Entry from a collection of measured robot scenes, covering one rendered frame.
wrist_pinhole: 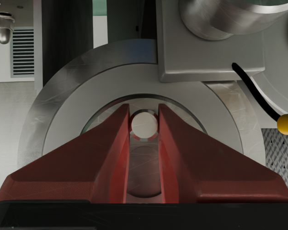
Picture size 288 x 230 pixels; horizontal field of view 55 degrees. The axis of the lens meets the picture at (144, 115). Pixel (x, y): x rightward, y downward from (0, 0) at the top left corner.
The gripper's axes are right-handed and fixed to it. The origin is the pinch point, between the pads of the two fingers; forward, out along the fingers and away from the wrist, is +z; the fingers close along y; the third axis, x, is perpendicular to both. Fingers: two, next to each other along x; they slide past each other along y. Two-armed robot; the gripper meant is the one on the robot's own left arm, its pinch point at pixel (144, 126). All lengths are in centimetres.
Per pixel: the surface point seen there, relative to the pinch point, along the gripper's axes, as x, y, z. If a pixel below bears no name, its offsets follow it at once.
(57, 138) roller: 2.5, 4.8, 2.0
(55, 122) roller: 1.8, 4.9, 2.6
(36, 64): -0.3, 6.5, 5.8
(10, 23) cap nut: 7.6, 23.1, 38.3
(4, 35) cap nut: 9.0, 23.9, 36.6
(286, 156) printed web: 15.8, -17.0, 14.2
